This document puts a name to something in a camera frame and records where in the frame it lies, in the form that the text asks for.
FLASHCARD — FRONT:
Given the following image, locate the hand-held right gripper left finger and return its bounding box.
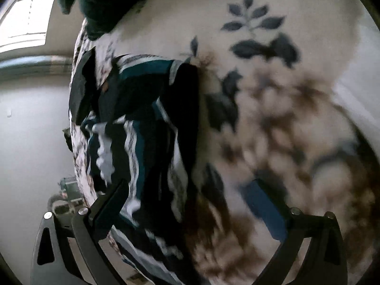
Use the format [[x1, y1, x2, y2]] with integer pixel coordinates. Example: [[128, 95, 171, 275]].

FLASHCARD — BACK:
[[31, 179, 131, 285]]

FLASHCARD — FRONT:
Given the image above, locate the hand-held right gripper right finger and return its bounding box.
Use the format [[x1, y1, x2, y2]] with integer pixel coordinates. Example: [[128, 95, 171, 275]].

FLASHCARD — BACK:
[[239, 180, 348, 285]]

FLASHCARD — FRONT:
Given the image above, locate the striped black teal white garment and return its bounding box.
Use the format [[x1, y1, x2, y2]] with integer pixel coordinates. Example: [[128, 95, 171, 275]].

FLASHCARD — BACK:
[[69, 47, 206, 285]]

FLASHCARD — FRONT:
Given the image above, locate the grey box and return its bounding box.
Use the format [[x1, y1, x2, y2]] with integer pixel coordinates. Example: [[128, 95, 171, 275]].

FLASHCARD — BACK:
[[49, 176, 85, 214]]

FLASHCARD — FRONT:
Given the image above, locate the floral fleece blanket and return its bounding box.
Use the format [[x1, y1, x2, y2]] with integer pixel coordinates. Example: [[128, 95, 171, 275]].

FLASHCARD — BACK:
[[70, 0, 380, 285]]

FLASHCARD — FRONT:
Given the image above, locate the grey green striped curtain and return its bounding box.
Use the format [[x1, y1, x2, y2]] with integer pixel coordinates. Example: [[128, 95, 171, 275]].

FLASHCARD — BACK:
[[0, 55, 74, 76]]

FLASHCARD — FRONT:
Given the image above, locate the dark green fluffy blanket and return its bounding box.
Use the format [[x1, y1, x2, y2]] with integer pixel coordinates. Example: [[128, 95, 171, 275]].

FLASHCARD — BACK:
[[56, 0, 167, 40]]

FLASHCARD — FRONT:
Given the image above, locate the barred window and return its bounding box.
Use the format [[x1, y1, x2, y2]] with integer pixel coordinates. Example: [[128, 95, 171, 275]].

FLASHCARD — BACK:
[[0, 0, 57, 48]]

